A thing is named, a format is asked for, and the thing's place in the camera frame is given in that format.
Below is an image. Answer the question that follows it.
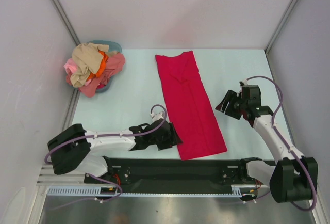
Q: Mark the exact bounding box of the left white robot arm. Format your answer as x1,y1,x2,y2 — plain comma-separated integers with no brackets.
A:
45,119,183,183

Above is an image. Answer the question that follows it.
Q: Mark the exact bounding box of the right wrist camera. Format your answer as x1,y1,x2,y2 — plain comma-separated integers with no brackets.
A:
236,79,250,99

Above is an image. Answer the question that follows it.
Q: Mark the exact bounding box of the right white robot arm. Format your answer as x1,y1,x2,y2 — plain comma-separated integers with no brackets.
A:
216,84,318,207

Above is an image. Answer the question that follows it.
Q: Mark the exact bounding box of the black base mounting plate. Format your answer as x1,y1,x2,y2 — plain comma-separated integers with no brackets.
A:
84,156,276,195

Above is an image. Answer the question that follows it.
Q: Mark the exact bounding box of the aluminium extrusion rail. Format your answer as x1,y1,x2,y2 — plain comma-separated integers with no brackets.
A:
36,164,88,187

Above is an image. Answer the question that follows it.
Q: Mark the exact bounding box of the blue plastic laundry basket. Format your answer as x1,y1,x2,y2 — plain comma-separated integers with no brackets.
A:
90,40,122,93

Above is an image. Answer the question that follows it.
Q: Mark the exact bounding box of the magenta red t-shirt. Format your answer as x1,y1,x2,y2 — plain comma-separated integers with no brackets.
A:
155,51,227,161

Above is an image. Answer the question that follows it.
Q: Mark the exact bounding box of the salmon pink t-shirt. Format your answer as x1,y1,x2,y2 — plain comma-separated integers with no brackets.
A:
66,51,125,98

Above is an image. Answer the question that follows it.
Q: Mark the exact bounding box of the right corner aluminium post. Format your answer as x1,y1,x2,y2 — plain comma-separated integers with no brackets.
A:
264,0,299,56

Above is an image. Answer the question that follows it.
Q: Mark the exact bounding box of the beige t-shirt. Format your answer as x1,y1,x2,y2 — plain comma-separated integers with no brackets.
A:
70,43,109,88

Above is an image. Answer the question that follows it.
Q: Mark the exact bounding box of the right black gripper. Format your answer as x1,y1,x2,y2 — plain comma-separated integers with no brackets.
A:
216,90,248,120

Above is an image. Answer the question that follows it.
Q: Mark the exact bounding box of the corner aluminium post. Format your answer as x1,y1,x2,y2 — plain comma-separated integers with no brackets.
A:
50,0,80,45
264,0,299,56

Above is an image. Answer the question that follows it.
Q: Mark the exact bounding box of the left corner aluminium post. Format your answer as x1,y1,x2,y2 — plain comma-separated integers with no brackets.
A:
50,0,80,45

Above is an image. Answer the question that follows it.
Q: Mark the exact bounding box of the orange t-shirt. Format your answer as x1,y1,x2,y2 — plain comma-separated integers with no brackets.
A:
87,50,109,83

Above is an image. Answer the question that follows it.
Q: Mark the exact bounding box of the white slotted cable duct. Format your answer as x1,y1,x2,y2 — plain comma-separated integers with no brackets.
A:
47,185,256,198

